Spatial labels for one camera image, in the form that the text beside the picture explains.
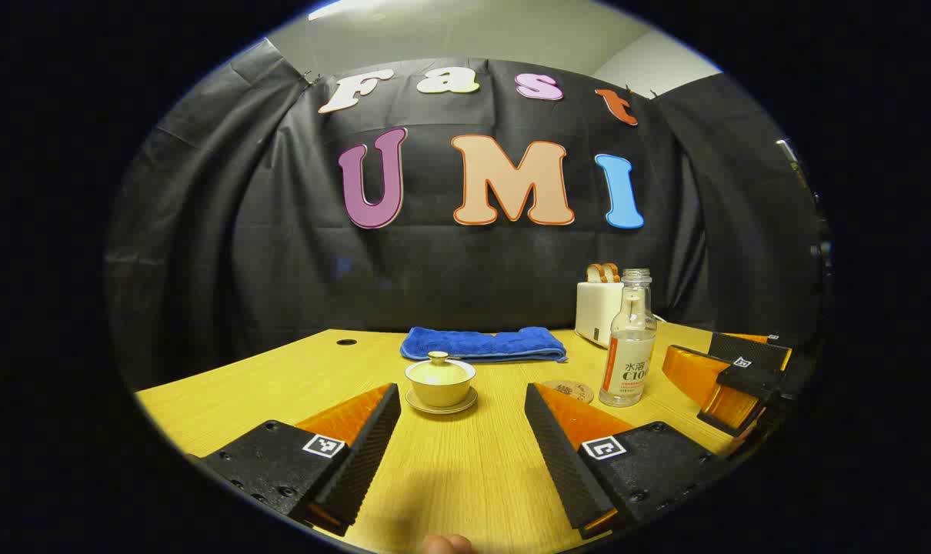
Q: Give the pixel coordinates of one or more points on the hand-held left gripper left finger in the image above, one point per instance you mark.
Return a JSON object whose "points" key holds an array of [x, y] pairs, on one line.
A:
{"points": [[365, 454]]}

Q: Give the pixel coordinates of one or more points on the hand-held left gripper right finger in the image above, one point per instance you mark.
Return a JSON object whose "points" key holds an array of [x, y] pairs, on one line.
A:
{"points": [[562, 462]]}

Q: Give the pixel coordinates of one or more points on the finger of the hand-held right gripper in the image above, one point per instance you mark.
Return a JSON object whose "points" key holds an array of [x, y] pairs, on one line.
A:
{"points": [[712, 385], [750, 350]]}

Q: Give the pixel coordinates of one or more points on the round cork coaster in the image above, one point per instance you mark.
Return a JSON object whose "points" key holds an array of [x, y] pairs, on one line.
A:
{"points": [[569, 392]]}

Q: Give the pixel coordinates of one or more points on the clear plastic water bottle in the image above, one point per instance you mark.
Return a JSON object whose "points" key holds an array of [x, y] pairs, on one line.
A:
{"points": [[627, 362]]}

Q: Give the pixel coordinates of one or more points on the cream ceramic teacup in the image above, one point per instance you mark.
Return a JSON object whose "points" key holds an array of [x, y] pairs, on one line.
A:
{"points": [[440, 394]]}

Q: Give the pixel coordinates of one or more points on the cream ceramic saucer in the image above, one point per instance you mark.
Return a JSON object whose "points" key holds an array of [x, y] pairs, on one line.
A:
{"points": [[465, 405]]}

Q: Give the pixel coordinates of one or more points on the white toaster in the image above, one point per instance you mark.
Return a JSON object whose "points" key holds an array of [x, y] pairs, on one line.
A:
{"points": [[595, 312]]}

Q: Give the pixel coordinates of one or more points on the blue folded towel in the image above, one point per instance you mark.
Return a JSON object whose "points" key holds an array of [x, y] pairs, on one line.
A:
{"points": [[481, 344]]}

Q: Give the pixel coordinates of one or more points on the toasted bread slice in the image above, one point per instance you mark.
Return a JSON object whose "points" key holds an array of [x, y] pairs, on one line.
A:
{"points": [[595, 274], [613, 271]]}

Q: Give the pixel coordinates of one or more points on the black backdrop cloth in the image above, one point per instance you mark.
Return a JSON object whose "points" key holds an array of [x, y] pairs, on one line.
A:
{"points": [[281, 269]]}

